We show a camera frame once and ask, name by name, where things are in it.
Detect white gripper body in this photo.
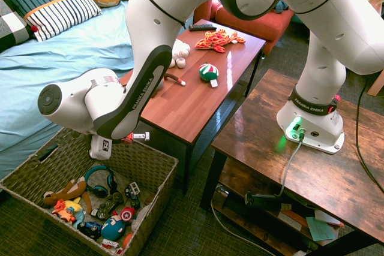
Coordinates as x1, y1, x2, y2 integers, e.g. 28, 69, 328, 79
88, 134, 113, 161

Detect woven wicker basket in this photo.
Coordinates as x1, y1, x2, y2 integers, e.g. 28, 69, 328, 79
0, 127, 179, 256

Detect black toy car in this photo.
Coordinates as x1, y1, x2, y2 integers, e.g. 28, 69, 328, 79
124, 181, 142, 209

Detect blue toy car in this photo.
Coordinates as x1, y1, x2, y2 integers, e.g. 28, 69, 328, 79
77, 221, 103, 240

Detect red white toy fire truck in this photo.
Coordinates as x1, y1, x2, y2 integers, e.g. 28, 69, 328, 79
101, 237, 125, 256

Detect white plush toy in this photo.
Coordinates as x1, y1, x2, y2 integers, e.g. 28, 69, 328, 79
169, 39, 191, 69

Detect blue black headphones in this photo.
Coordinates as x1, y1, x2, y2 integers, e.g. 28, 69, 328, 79
84, 165, 118, 199

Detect brown plush animal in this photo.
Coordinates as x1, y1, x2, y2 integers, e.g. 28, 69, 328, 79
43, 177, 92, 215

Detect black game controller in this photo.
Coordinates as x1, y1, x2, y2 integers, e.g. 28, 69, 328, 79
90, 192, 124, 220

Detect yellow orange blue doll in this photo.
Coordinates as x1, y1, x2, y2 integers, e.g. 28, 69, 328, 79
50, 197, 85, 230

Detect Captain America plush figure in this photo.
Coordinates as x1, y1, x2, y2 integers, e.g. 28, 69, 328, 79
100, 206, 136, 242

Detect red wood coffee table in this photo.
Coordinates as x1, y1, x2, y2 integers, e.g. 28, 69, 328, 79
119, 19, 267, 195

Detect light blue bed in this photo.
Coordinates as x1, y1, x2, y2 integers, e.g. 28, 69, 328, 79
0, 0, 145, 179

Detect green red white plush ball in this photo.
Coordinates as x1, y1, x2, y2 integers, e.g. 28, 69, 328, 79
198, 62, 219, 88

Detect white striped pillow orange trim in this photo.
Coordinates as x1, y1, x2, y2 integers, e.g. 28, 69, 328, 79
23, 0, 103, 43

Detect black white checked pillow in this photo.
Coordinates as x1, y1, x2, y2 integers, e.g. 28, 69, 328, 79
0, 0, 38, 53

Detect orange yellow plush lizard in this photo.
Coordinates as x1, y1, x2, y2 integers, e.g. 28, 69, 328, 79
194, 28, 247, 54

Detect black remote control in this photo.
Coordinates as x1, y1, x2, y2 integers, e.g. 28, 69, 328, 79
188, 23, 217, 32

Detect black power adapter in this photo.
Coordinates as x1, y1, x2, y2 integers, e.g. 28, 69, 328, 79
243, 191, 284, 212

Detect red upholstered armchair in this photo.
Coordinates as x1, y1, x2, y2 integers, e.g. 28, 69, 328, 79
193, 0, 295, 56

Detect rustic brown wood table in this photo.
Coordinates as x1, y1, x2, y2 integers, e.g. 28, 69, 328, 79
199, 68, 384, 256

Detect green paper sheet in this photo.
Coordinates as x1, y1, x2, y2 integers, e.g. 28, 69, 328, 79
305, 216, 336, 242

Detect light wooden furniture leg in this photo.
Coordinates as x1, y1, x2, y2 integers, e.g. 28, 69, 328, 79
367, 70, 384, 97

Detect white cable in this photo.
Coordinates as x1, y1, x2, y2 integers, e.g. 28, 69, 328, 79
209, 188, 271, 256

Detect grey cable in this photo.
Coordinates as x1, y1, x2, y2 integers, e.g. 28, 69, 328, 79
275, 140, 304, 198

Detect black cable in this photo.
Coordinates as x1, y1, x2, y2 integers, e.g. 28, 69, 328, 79
355, 74, 384, 194

